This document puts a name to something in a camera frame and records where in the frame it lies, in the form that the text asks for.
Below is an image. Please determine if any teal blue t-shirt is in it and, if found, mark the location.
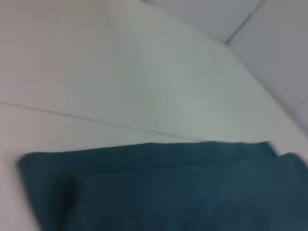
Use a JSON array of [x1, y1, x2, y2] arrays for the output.
[[16, 141, 308, 231]]

